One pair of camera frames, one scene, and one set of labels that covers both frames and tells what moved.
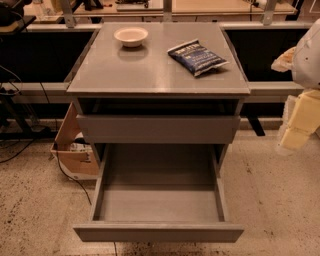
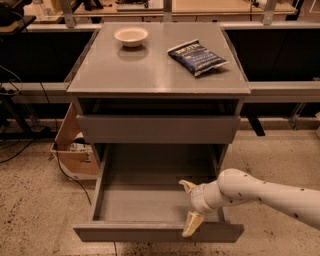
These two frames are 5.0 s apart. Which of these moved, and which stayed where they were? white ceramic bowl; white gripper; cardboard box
Moved: white gripper
Stayed: white ceramic bowl; cardboard box
